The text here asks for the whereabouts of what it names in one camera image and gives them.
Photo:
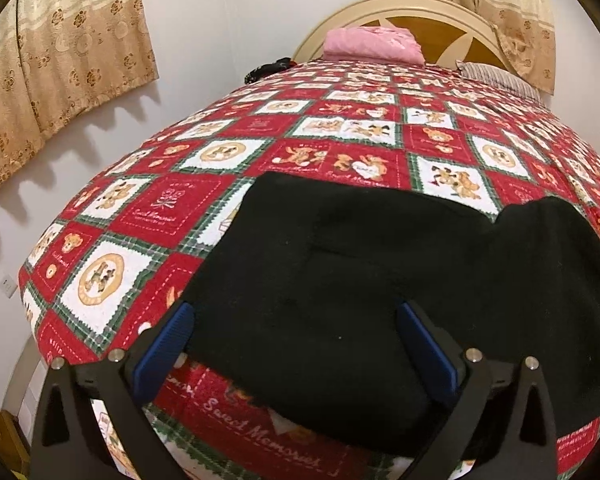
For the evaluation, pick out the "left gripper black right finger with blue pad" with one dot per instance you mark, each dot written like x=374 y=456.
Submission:
x=465 y=382

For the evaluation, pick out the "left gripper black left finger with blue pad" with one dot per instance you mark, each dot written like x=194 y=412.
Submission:
x=67 y=442

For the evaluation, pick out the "black pants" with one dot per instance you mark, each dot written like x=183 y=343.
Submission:
x=298 y=304

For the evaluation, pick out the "wooden bedside furniture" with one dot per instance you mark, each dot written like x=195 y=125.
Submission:
x=14 y=447

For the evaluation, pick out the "red patchwork bear bedspread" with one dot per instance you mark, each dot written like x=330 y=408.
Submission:
x=125 y=248

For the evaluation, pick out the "striped pillow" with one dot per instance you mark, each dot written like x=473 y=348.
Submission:
x=498 y=78

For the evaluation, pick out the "cream wooden headboard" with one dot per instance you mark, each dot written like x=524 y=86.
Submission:
x=446 y=31

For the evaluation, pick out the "pink folded blanket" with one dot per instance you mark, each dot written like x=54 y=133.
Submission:
x=376 y=44

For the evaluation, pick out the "black red item beside bed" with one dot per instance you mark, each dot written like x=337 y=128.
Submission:
x=269 y=69

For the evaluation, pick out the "white wall socket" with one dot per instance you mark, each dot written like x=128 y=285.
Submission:
x=8 y=285

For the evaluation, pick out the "beige curtain on left wall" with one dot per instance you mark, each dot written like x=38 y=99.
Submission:
x=60 y=59

